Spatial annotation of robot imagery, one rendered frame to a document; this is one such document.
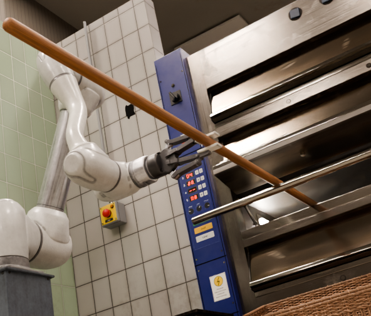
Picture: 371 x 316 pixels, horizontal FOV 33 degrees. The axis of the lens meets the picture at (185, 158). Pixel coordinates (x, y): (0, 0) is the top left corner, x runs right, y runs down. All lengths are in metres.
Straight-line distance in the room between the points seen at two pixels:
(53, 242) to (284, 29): 1.39
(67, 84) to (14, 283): 0.69
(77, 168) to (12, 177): 1.25
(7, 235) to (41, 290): 0.21
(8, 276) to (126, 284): 1.02
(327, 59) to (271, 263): 0.87
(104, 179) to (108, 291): 1.21
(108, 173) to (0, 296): 0.50
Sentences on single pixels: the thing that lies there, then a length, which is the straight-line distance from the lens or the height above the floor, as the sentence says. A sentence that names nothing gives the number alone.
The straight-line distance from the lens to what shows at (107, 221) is 2.97.
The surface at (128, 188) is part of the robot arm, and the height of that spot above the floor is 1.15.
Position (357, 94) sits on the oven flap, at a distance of 2.65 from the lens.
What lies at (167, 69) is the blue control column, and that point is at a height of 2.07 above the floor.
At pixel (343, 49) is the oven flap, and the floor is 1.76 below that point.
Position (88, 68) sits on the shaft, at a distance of 1.41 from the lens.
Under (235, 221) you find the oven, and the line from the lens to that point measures 2.69.
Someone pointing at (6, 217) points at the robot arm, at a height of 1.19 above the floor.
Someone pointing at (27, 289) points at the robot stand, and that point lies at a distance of 2.06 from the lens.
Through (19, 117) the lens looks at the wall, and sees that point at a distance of 3.25.
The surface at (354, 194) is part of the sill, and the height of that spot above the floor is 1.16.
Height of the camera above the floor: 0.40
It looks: 25 degrees up
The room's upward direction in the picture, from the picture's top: 12 degrees counter-clockwise
